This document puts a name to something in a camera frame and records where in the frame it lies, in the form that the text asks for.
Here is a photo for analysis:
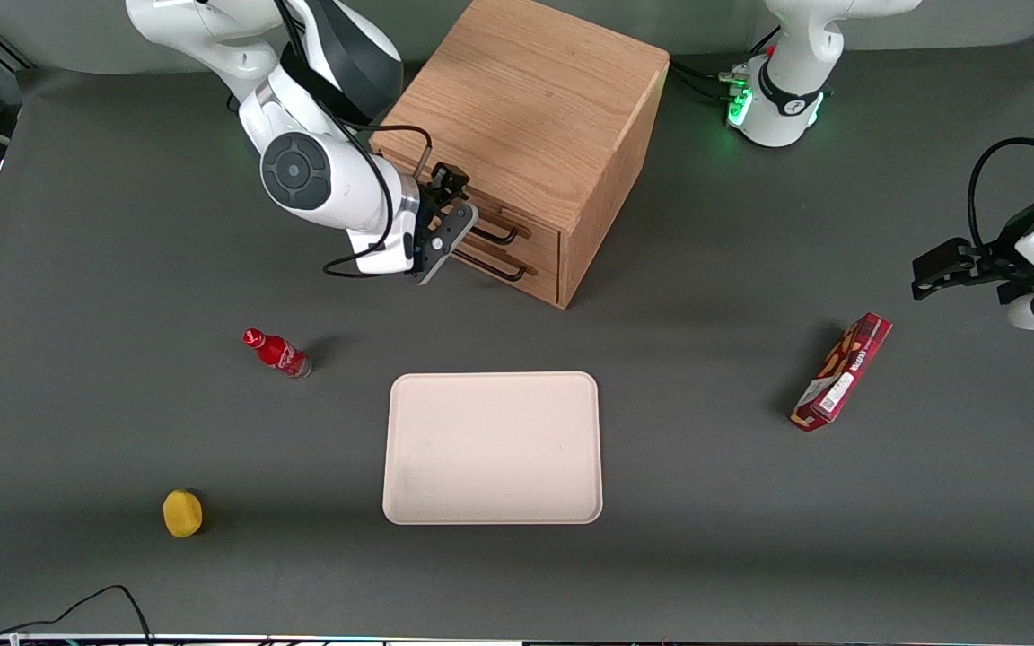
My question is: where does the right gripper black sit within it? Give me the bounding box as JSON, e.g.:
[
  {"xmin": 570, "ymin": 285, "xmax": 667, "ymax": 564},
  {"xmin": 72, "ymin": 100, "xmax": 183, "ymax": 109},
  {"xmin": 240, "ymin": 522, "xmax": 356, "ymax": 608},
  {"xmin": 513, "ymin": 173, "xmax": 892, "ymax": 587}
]
[{"xmin": 410, "ymin": 163, "xmax": 480, "ymax": 286}]

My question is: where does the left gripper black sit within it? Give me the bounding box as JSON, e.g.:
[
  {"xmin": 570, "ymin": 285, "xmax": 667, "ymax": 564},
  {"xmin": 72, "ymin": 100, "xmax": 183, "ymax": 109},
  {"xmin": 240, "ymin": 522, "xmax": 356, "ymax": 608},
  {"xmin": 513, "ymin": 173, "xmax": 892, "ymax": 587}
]
[{"xmin": 911, "ymin": 197, "xmax": 1034, "ymax": 309}]

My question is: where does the wooden drawer cabinet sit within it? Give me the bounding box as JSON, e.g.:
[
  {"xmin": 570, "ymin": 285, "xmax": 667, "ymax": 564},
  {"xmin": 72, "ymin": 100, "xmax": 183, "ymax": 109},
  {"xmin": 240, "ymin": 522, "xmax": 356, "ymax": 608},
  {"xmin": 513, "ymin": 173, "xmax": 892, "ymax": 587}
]
[{"xmin": 369, "ymin": 0, "xmax": 670, "ymax": 310}]

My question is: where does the red cookie box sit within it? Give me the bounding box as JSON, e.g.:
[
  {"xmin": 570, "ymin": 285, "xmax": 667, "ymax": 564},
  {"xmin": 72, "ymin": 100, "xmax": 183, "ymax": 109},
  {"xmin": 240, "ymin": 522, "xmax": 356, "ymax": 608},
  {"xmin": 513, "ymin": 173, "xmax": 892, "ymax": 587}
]
[{"xmin": 791, "ymin": 312, "xmax": 893, "ymax": 433}]

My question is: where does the small red soda bottle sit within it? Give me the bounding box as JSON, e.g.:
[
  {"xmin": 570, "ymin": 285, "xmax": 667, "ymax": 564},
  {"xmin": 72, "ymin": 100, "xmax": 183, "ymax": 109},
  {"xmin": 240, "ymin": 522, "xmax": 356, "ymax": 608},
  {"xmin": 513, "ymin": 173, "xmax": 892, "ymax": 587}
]
[{"xmin": 242, "ymin": 327, "xmax": 313, "ymax": 381}]

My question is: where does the beige plastic tray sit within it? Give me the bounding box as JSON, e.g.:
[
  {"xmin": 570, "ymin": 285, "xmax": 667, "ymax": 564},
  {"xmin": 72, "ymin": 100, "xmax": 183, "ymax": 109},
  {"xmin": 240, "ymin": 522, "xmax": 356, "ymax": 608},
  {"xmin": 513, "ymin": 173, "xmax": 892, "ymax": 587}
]
[{"xmin": 382, "ymin": 371, "xmax": 604, "ymax": 526}]

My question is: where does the yellow toy lemon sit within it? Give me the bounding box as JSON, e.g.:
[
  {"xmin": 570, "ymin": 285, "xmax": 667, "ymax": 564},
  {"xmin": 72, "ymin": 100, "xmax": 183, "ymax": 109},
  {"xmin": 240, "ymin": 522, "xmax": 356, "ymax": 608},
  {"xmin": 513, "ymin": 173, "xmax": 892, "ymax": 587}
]
[{"xmin": 162, "ymin": 489, "xmax": 206, "ymax": 539}]

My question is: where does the long black arm cable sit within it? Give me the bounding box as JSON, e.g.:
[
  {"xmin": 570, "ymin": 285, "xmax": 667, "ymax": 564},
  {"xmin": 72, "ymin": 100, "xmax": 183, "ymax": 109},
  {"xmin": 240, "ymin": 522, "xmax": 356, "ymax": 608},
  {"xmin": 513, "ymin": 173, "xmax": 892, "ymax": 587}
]
[{"xmin": 275, "ymin": 0, "xmax": 394, "ymax": 279}]

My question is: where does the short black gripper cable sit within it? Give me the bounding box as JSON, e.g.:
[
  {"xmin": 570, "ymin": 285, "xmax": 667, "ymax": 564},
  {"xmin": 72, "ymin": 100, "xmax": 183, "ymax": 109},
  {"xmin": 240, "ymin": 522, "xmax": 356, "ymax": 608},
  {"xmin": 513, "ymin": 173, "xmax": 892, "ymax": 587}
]
[{"xmin": 372, "ymin": 126, "xmax": 435, "ymax": 185}]

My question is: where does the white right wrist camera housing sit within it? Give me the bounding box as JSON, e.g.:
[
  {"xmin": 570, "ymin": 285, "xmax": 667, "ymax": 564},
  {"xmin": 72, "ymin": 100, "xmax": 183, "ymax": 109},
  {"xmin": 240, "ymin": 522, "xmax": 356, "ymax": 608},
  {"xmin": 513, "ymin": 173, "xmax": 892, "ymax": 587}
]
[{"xmin": 345, "ymin": 229, "xmax": 419, "ymax": 276}]

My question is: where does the black looped wrist cable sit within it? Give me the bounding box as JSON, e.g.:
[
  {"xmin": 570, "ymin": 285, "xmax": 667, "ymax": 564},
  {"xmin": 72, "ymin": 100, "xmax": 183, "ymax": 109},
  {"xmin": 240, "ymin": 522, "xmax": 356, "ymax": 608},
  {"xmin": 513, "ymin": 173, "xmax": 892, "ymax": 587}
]
[{"xmin": 968, "ymin": 137, "xmax": 1034, "ymax": 254}]

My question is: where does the black base power cable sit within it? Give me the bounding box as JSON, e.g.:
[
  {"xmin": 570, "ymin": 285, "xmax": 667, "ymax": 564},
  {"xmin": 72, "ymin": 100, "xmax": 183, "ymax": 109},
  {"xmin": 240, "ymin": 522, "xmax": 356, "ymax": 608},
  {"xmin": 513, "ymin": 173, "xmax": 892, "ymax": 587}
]
[
  {"xmin": 674, "ymin": 70, "xmax": 739, "ymax": 102},
  {"xmin": 668, "ymin": 56, "xmax": 739, "ymax": 87}
]

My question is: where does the black cable at table edge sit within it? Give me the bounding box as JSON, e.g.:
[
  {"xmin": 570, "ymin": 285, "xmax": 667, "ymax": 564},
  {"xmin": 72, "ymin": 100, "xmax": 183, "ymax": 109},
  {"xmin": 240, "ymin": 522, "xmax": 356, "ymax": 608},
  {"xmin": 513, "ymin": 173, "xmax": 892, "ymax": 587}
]
[{"xmin": 0, "ymin": 584, "xmax": 155, "ymax": 646}]

